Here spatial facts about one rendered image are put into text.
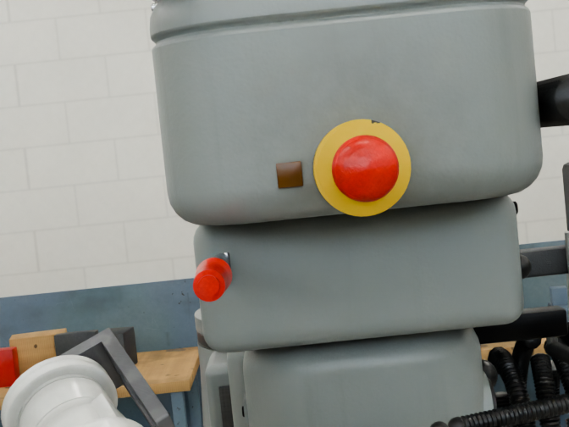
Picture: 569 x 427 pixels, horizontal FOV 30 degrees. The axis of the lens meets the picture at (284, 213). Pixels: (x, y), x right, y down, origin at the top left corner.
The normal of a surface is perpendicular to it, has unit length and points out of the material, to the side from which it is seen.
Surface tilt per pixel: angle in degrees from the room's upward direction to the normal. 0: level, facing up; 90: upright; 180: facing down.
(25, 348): 90
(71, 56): 90
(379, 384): 90
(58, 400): 34
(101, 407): 44
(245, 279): 90
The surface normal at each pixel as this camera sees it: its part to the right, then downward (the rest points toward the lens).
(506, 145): 0.47, 0.00
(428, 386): 0.11, 0.05
